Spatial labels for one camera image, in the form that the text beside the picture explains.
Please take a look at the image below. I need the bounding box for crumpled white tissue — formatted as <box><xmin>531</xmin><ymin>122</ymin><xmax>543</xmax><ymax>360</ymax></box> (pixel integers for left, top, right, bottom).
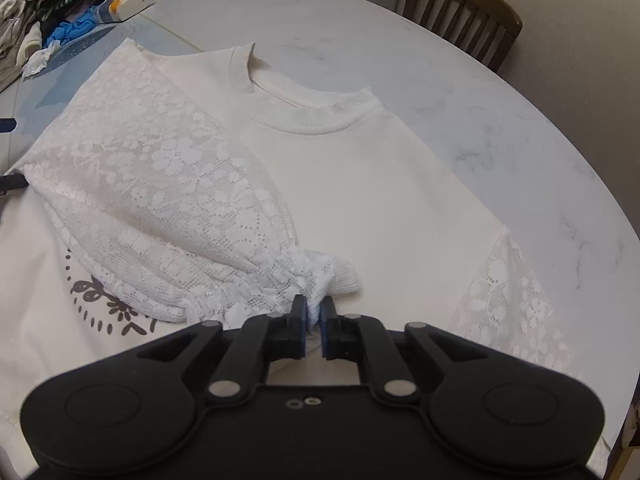
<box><xmin>22</xmin><ymin>40</ymin><xmax>63</xmax><ymax>78</ymax></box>

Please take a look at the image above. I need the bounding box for white lace sleeve sweatshirt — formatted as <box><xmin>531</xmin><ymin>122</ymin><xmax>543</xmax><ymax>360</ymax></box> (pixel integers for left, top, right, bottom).
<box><xmin>0</xmin><ymin>40</ymin><xmax>591</xmax><ymax>466</ymax></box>

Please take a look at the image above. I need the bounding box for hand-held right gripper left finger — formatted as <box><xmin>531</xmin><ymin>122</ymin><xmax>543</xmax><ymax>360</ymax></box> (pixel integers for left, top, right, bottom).
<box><xmin>132</xmin><ymin>294</ymin><xmax>308</xmax><ymax>399</ymax></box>

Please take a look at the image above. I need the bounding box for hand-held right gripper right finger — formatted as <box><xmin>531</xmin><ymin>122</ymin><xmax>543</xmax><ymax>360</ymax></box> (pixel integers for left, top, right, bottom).
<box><xmin>320</xmin><ymin>297</ymin><xmax>494</xmax><ymax>404</ymax></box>

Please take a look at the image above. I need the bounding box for brown wooden chair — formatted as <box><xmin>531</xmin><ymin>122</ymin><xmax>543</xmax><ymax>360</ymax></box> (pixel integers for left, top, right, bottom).
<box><xmin>402</xmin><ymin>0</ymin><xmax>523</xmax><ymax>73</ymax></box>

